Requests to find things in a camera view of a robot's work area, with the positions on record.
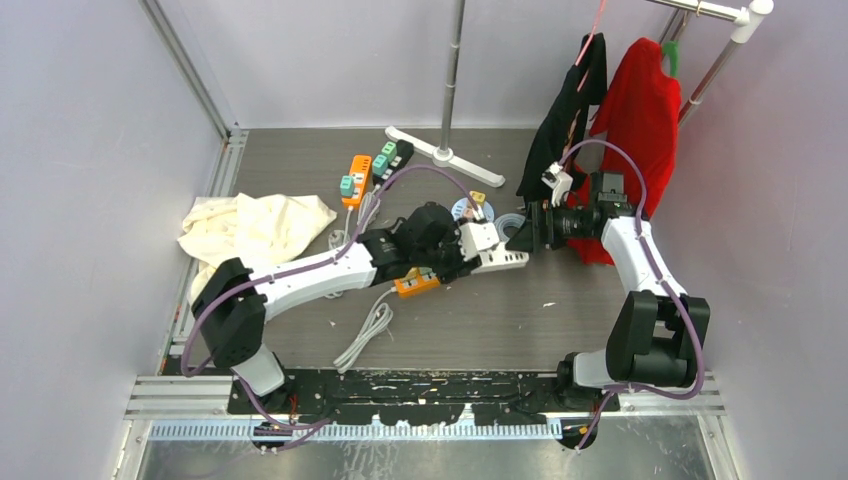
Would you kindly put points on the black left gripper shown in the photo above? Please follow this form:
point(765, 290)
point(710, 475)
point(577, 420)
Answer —
point(456, 264)

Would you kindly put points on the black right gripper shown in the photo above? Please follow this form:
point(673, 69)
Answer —
point(523, 240)

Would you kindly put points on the white power strip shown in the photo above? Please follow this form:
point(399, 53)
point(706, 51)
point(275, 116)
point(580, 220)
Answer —
point(499, 258)

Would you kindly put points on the round blue power socket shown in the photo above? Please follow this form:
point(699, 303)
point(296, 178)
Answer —
point(463, 209)

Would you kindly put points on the orange power strip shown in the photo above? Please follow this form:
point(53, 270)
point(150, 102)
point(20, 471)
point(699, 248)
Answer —
point(360, 169)
point(420, 285)

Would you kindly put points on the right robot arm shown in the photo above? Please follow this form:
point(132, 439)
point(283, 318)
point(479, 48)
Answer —
point(656, 343)

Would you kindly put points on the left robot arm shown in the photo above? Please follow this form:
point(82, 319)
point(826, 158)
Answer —
point(232, 309)

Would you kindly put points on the white clothes rack stand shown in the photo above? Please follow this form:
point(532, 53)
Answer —
point(441, 153)

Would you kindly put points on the black hanging garment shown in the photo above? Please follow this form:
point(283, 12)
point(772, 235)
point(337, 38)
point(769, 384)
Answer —
point(584, 86)

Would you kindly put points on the black power strip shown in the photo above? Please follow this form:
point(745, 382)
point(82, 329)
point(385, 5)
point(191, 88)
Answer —
point(405, 151)

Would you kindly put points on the teal adapter on black strip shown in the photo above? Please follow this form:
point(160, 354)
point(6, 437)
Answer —
point(379, 165)

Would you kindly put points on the green adapter on black strip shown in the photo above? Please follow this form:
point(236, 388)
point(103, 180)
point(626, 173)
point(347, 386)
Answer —
point(389, 150)

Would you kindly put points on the teal adapter on orange strip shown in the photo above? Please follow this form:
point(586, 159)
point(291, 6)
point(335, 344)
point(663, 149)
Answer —
point(347, 186)

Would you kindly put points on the red hanging garment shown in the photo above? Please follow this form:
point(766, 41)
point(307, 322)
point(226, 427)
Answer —
point(639, 114)

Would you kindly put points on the cream cloth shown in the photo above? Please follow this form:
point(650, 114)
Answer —
point(262, 231)

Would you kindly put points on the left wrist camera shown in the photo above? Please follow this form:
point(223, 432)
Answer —
point(476, 238)

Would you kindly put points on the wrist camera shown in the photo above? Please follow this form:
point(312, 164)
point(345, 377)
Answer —
point(476, 238)
point(560, 183)

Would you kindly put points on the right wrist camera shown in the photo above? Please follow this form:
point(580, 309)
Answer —
point(560, 183)

